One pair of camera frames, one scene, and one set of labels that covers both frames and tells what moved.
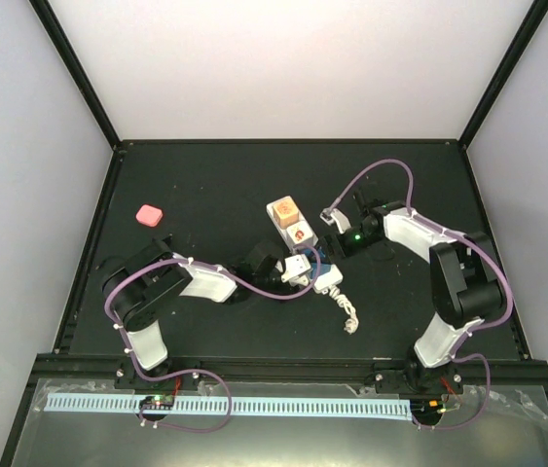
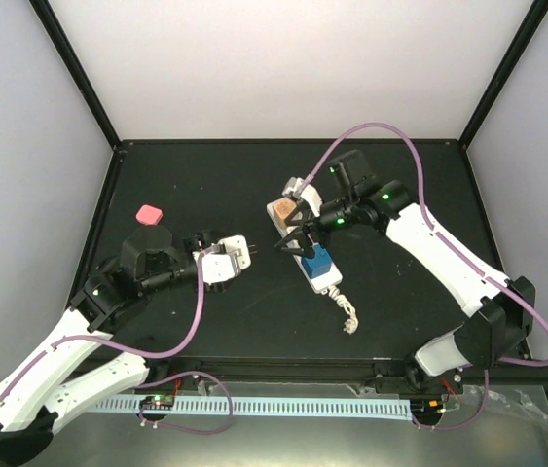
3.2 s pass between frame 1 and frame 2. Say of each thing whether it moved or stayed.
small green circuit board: stayed
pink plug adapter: stayed
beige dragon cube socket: stayed
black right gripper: moved
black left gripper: moved
